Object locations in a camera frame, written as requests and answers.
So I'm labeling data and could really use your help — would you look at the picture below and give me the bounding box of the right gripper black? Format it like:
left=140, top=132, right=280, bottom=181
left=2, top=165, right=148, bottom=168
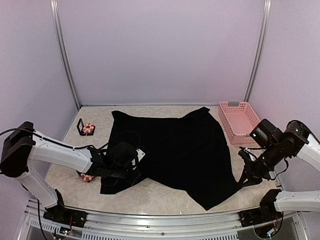
left=238, top=141, right=286, bottom=188

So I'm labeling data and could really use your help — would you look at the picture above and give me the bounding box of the black brooch stand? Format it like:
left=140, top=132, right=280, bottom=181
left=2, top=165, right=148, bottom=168
left=76, top=118, right=96, bottom=136

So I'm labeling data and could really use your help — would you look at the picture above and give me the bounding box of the pink plastic basket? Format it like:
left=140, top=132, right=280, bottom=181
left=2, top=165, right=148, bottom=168
left=218, top=101, right=261, bottom=145

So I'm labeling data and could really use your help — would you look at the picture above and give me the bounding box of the black t-shirt blue logo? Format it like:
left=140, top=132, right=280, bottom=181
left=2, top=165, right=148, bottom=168
left=108, top=107, right=241, bottom=210

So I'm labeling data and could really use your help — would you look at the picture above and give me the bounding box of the flower brooch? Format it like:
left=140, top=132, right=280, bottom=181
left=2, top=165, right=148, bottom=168
left=82, top=123, right=95, bottom=135
left=80, top=173, right=95, bottom=183

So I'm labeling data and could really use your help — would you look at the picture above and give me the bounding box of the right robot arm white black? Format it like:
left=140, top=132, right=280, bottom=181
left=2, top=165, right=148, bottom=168
left=238, top=119, right=320, bottom=227

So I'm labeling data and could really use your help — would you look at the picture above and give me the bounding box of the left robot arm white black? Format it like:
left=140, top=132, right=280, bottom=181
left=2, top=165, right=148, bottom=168
left=0, top=121, right=146, bottom=228

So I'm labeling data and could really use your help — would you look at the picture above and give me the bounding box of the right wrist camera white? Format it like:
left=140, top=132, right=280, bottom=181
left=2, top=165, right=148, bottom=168
left=238, top=147, right=257, bottom=162

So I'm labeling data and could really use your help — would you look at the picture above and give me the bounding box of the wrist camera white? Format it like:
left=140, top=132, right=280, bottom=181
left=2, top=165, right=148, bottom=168
left=238, top=147, right=257, bottom=162
left=132, top=148, right=146, bottom=166

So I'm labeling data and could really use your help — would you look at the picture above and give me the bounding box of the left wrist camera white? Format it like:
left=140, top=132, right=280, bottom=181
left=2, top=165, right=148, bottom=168
left=132, top=148, right=146, bottom=166

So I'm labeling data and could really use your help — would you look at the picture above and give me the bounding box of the front aluminium rail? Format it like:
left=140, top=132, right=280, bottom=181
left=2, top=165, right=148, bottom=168
left=14, top=198, right=309, bottom=240

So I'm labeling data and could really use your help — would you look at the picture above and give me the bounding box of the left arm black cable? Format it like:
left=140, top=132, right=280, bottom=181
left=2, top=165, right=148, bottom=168
left=0, top=127, right=141, bottom=161

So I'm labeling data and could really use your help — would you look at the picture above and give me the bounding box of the left aluminium frame post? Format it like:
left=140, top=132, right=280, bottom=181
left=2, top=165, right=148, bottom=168
left=50, top=0, right=82, bottom=111

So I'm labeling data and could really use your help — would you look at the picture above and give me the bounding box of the aluminium frame post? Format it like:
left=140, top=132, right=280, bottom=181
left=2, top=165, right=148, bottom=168
left=242, top=0, right=272, bottom=102
left=50, top=0, right=82, bottom=111

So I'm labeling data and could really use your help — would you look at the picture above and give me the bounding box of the right aluminium frame post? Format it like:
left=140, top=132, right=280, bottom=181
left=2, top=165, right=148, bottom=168
left=242, top=0, right=272, bottom=102

